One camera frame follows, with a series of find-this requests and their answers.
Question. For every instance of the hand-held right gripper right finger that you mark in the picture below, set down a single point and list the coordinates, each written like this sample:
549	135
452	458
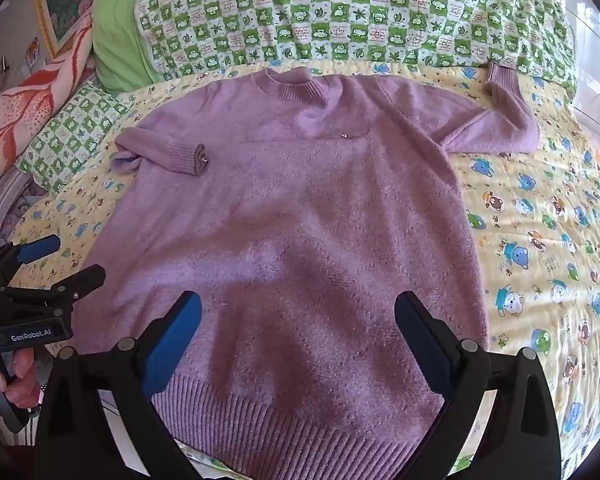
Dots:
420	340

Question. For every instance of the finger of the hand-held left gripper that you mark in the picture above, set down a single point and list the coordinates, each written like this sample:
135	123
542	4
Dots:
40	250
80	280

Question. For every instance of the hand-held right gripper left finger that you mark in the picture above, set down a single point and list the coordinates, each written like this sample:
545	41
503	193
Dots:
175	340

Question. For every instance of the purple knit sweater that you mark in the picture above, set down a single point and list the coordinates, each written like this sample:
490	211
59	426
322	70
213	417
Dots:
300	210

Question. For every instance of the person's left hand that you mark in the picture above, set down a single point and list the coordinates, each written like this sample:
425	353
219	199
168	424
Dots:
20	375

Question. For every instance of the striped cloth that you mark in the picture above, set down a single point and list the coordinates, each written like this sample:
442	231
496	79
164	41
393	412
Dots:
5	200

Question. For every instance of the green checkered pillow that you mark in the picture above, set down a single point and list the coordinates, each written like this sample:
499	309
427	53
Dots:
70	135

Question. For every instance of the orange floral blanket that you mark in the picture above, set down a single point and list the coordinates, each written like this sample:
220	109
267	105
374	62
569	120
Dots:
25	105

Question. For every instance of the yellow cartoon print bed sheet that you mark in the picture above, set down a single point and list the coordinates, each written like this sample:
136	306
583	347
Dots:
530	235

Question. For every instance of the plain green cloth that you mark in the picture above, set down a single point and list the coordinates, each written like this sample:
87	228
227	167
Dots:
117	40

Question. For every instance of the green checkered quilt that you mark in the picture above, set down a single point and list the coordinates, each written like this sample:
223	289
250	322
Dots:
330	10

